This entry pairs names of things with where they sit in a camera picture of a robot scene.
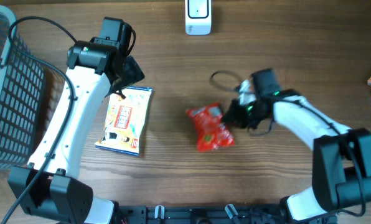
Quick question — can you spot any red snack bag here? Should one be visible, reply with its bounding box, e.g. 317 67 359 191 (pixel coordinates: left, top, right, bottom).
186 103 235 152

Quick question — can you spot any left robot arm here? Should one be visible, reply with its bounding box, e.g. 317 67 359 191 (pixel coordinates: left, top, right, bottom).
8 17 144 223

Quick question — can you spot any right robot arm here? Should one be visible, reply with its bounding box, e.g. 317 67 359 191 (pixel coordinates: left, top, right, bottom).
222 68 371 223

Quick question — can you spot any white barcode scanner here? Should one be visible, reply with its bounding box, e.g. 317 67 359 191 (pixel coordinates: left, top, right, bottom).
184 0 212 35

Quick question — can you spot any dark grey mesh basket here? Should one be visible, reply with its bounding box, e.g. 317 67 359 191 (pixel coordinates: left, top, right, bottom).
0 5 45 170

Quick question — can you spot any black right camera cable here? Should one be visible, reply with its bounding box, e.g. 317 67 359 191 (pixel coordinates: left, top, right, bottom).
209 70 367 218

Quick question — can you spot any black camera cable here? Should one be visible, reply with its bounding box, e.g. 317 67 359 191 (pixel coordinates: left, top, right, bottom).
0 16 79 224
209 70 367 218

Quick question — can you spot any black left camera cable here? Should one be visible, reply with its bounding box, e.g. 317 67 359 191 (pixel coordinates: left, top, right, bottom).
0 16 79 224

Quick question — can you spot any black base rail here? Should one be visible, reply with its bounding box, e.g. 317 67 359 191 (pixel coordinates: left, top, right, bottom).
112 204 298 224

